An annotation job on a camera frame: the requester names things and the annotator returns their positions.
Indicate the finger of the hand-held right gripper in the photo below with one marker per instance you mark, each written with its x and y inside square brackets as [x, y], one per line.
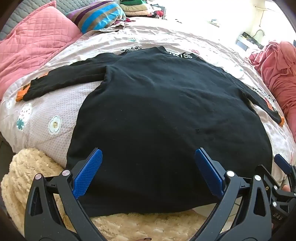
[281, 162]
[271, 178]

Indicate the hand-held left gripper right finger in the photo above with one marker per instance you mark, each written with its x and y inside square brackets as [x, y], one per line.
[208, 172]

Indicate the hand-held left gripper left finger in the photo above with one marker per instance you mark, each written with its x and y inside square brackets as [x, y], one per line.
[89, 172]

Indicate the black sweater with orange cuffs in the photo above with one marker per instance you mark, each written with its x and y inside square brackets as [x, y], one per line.
[161, 115]

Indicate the pile of folded clothes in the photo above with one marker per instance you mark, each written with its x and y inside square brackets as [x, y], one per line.
[138, 8]

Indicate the cream fluffy blanket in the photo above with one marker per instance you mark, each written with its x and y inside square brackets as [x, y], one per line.
[27, 166]

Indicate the floral pink bedsheet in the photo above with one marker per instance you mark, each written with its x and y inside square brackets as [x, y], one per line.
[57, 111]

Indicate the pink crumpled blanket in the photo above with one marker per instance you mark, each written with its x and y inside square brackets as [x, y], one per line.
[279, 76]

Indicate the pink quilted pillow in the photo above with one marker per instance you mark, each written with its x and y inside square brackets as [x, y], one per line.
[34, 41]

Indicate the beige crumpled cloth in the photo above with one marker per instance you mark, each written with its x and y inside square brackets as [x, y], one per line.
[111, 27]

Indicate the small patterned cloth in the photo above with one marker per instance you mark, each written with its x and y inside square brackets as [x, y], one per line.
[213, 21]

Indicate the striped pillow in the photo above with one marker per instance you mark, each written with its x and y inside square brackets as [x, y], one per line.
[97, 16]

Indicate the grey quilted headboard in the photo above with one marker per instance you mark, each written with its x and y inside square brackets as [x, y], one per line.
[69, 3]

